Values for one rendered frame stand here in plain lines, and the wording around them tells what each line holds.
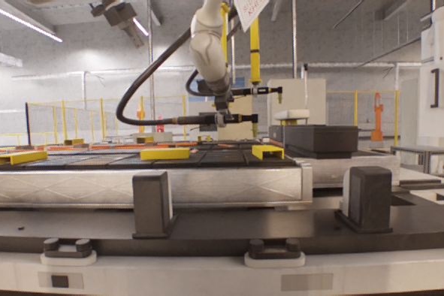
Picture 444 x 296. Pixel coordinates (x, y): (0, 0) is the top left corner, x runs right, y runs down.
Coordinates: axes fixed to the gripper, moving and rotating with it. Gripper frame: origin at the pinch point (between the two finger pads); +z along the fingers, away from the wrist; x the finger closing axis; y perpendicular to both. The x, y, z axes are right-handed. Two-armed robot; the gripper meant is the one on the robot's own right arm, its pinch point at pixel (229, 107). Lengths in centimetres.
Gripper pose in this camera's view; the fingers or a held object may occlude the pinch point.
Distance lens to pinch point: 109.9
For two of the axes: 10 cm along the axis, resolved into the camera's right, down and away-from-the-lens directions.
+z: 2.7, 4.2, 8.7
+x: 1.3, -9.1, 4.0
